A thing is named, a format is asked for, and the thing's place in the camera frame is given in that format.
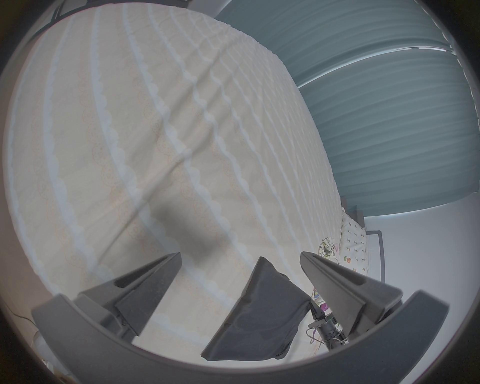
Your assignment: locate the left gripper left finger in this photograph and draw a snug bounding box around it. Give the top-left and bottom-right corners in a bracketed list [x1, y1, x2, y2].
[77, 252, 183, 341]

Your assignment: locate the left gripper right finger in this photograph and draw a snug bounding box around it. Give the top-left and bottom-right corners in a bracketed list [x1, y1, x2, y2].
[300, 251, 404, 335]

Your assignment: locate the black T-shirt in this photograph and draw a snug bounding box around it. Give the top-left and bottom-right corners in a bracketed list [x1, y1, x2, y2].
[201, 256, 313, 362]

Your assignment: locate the bed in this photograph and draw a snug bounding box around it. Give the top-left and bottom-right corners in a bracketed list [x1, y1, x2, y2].
[2, 2, 387, 361]

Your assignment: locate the white printed pyjama top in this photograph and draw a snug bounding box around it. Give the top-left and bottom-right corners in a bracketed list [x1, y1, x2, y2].
[313, 238, 341, 304]

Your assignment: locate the white printed pillow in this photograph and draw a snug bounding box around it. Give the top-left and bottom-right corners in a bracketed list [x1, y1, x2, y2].
[339, 212, 370, 277]

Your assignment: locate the grey bedside table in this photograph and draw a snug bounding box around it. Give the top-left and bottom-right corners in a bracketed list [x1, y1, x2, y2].
[341, 196, 366, 228]

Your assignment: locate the blue-green curtain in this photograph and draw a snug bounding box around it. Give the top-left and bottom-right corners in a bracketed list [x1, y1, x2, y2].
[215, 0, 452, 88]
[299, 47, 480, 217]

